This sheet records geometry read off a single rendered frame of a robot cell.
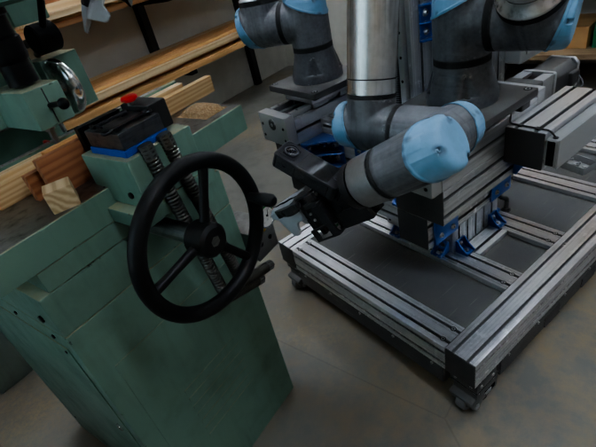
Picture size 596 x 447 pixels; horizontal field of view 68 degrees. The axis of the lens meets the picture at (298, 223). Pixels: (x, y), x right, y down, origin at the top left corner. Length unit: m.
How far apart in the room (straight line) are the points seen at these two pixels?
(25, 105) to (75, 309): 0.36
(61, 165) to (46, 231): 0.14
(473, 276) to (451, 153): 0.95
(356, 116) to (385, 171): 0.15
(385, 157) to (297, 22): 0.80
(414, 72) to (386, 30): 0.55
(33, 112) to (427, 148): 0.66
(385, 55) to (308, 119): 0.66
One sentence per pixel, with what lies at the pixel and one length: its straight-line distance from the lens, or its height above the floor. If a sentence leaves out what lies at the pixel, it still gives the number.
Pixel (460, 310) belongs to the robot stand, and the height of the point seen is 0.21.
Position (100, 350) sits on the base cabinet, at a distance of 0.93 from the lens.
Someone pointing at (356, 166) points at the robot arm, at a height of 0.93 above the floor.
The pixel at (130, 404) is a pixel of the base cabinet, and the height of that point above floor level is 0.48.
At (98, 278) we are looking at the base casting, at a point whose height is 0.76.
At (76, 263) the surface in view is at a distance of 0.84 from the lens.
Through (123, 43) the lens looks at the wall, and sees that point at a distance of 3.72.
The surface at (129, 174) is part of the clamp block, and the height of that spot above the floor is 0.94.
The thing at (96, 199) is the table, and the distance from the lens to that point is 0.84.
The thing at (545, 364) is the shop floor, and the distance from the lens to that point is 1.56.
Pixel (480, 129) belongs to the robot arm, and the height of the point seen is 0.92.
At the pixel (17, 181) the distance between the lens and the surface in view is 0.94.
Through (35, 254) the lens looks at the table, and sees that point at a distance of 0.81.
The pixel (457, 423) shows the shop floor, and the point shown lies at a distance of 1.41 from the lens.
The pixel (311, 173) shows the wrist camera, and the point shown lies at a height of 0.91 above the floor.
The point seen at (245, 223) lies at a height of 0.62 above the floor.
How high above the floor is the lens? 1.21
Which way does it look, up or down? 33 degrees down
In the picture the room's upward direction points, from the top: 14 degrees counter-clockwise
